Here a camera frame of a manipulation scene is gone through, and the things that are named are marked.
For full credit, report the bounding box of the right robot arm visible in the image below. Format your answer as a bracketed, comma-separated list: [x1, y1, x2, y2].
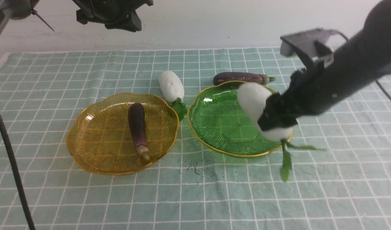
[255, 0, 391, 131]

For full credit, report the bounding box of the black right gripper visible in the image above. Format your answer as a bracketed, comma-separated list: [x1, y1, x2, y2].
[258, 71, 314, 131]

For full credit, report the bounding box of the white radish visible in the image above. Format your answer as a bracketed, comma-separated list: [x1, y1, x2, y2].
[237, 82, 323, 182]
[158, 71, 187, 121]

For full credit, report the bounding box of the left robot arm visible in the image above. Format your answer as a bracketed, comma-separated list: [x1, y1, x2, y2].
[0, 0, 154, 35]

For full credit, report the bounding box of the green checkered tablecloth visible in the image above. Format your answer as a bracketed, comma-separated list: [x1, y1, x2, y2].
[0, 48, 391, 230]

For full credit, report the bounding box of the green plastic plate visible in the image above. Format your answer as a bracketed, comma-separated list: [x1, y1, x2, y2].
[187, 80, 290, 158]

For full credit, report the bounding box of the amber plastic plate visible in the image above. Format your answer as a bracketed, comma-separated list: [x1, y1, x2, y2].
[66, 93, 180, 176]

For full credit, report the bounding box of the dark purple eggplant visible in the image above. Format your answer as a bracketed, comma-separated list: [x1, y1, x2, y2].
[128, 103, 150, 161]

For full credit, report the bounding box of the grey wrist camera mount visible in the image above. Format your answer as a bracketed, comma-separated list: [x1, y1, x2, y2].
[279, 28, 334, 69]

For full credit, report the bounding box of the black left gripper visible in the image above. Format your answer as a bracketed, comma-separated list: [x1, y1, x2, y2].
[74, 0, 154, 32]

